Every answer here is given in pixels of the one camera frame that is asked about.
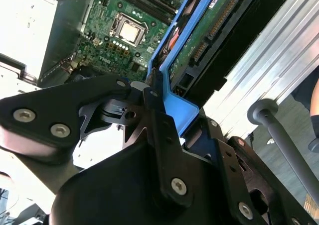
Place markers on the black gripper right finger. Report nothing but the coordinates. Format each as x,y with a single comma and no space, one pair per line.
231,175

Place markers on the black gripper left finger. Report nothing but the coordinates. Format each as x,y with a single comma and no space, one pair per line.
62,103

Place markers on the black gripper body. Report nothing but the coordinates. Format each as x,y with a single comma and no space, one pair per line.
112,190

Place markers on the hard disk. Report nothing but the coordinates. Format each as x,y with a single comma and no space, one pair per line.
184,63

